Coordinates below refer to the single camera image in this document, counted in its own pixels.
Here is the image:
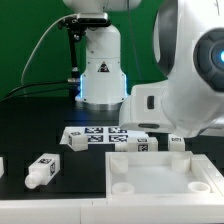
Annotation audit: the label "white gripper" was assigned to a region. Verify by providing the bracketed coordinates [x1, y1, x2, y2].
[119, 81, 175, 133]

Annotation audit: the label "white square tabletop tray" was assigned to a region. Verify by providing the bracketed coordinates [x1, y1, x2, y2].
[106, 152, 212, 198]

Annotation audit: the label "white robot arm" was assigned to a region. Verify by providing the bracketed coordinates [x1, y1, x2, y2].
[63, 0, 224, 138]

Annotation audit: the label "white sheet with markers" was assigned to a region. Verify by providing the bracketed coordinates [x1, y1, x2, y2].
[60, 126, 147, 144]

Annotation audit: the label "white front fence bar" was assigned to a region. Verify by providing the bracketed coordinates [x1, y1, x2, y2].
[0, 198, 224, 224]

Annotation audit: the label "white left fence piece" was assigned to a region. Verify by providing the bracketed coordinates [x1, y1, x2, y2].
[0, 157, 4, 178]

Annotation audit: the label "black cables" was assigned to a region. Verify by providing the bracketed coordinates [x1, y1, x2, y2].
[0, 79, 75, 103]

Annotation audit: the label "camera on stand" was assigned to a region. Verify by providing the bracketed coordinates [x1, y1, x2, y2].
[58, 13, 111, 29]

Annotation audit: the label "black camera stand pole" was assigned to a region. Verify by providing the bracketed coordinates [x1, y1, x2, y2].
[66, 26, 82, 101]

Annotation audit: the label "grey cable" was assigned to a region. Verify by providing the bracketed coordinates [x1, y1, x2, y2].
[19, 13, 78, 88]

